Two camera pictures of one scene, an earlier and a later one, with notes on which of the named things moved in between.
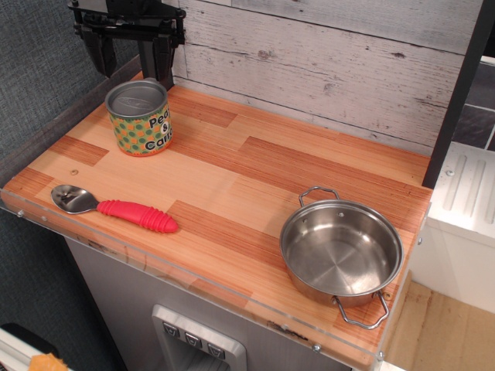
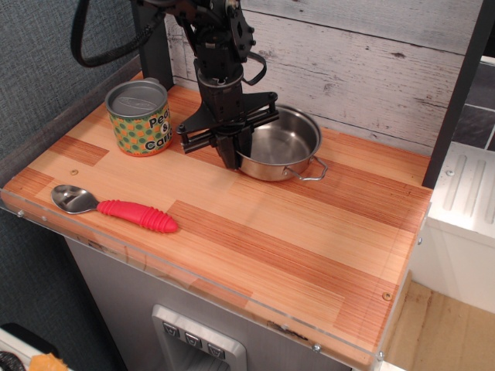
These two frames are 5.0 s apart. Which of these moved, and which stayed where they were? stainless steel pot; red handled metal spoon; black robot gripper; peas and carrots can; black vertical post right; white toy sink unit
Moved: stainless steel pot; black robot gripper
Stayed: white toy sink unit; black vertical post right; peas and carrots can; red handled metal spoon
